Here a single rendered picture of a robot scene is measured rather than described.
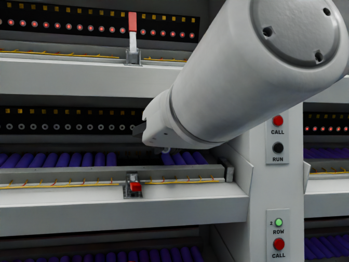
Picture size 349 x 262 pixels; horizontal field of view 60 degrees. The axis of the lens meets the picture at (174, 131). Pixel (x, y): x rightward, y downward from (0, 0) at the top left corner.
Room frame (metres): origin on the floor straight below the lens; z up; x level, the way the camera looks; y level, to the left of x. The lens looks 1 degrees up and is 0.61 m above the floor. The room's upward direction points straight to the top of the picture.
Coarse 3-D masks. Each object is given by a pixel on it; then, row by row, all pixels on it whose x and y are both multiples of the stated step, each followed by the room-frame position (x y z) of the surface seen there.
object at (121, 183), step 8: (0, 184) 0.45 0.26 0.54; (8, 184) 0.45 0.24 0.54; (16, 184) 0.45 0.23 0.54; (32, 184) 0.45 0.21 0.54; (48, 184) 0.45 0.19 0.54; (56, 184) 0.46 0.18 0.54; (64, 184) 0.46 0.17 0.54; (72, 184) 0.46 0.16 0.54; (80, 184) 0.46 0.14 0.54; (88, 184) 0.47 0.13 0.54; (120, 184) 0.48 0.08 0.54; (144, 184) 0.49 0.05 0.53; (152, 184) 0.49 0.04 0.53; (160, 184) 0.49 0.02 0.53; (168, 184) 0.49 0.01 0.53
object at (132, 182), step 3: (135, 174) 0.45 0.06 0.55; (132, 177) 0.45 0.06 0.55; (135, 177) 0.45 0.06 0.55; (132, 180) 0.45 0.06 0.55; (135, 180) 0.45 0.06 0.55; (129, 183) 0.45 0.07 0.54; (132, 183) 0.40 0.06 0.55; (135, 183) 0.40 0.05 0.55; (138, 183) 0.40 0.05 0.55; (132, 186) 0.38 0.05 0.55; (135, 186) 0.38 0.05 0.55; (138, 186) 0.38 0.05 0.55; (141, 186) 0.38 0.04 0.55; (132, 189) 0.38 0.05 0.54; (135, 189) 0.38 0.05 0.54; (138, 189) 0.38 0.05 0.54; (141, 189) 0.38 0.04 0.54
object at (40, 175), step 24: (0, 168) 0.45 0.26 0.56; (24, 168) 0.46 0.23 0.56; (48, 168) 0.47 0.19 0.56; (72, 168) 0.47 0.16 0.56; (96, 168) 0.48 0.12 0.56; (120, 168) 0.48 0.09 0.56; (144, 168) 0.49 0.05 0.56; (168, 168) 0.50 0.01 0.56; (192, 168) 0.50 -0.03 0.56; (216, 168) 0.51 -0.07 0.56
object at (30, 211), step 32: (224, 160) 0.54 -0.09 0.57; (0, 192) 0.44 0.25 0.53; (32, 192) 0.44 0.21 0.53; (64, 192) 0.45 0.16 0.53; (96, 192) 0.45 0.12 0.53; (160, 192) 0.47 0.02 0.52; (192, 192) 0.47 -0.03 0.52; (224, 192) 0.48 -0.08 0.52; (0, 224) 0.41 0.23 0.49; (32, 224) 0.42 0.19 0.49; (64, 224) 0.42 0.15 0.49; (96, 224) 0.43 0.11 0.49; (128, 224) 0.44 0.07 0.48; (160, 224) 0.46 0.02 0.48; (192, 224) 0.47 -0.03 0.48
